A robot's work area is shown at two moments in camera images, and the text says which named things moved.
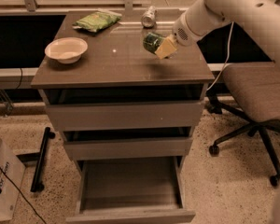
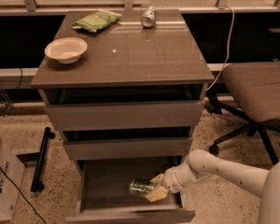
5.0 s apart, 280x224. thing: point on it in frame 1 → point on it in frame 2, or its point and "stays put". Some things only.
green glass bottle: [152, 42] → [141, 187]
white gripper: [181, 32] → [172, 178]
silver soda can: [148, 20] stays put
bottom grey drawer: [132, 190] stays put
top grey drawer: [126, 116] stays put
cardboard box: [5, 195] stays put
